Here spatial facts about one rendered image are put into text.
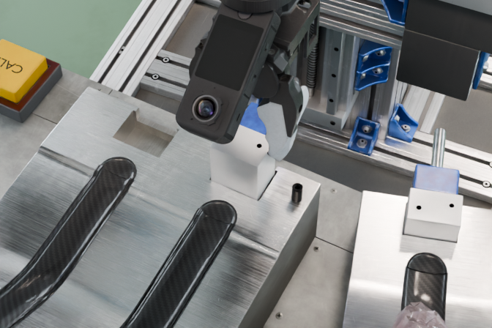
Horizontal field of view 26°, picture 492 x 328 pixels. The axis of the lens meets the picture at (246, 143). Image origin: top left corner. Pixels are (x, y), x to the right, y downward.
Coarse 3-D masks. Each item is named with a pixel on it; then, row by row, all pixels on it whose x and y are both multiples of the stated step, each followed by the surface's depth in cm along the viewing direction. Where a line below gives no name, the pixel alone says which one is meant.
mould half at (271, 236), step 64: (64, 128) 104; (64, 192) 100; (128, 192) 100; (192, 192) 100; (0, 256) 96; (128, 256) 96; (256, 256) 96; (64, 320) 91; (192, 320) 92; (256, 320) 97
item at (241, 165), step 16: (256, 112) 101; (240, 128) 98; (256, 128) 99; (224, 144) 97; (240, 144) 97; (256, 144) 97; (224, 160) 97; (240, 160) 96; (256, 160) 95; (272, 160) 99; (224, 176) 99; (240, 176) 98; (256, 176) 96; (272, 176) 101; (240, 192) 100; (256, 192) 98
